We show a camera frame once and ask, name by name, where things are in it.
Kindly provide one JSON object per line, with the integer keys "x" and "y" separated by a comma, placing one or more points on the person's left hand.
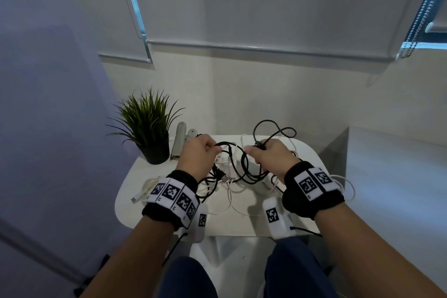
{"x": 197, "y": 158}

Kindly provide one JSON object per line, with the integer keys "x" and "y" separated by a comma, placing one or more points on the person's right hand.
{"x": 276, "y": 158}

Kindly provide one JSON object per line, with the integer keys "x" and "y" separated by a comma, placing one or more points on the person's right forearm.
{"x": 377, "y": 256}

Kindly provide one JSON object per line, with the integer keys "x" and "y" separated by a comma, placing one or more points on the person's left forearm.
{"x": 132, "y": 259}

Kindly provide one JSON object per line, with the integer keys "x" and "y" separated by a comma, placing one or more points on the person's right leg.
{"x": 297, "y": 270}

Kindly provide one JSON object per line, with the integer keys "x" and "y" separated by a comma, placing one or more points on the person's leg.
{"x": 297, "y": 270}
{"x": 188, "y": 280}

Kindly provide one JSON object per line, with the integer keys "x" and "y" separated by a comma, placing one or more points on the person's left leg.
{"x": 188, "y": 280}

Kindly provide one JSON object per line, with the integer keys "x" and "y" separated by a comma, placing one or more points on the small white gadget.
{"x": 192, "y": 133}

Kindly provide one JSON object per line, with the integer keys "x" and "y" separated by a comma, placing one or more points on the grey oblong device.
{"x": 179, "y": 140}

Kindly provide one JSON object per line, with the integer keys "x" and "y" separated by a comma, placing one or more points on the white charger adapter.
{"x": 244, "y": 165}

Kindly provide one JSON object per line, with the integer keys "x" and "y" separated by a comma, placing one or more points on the green plant in black pot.
{"x": 155, "y": 153}

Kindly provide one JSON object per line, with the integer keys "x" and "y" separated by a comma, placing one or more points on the black wristband with marker tags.
{"x": 167, "y": 196}
{"x": 310, "y": 189}

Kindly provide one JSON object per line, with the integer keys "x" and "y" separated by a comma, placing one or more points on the wide white roller blind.
{"x": 279, "y": 1}

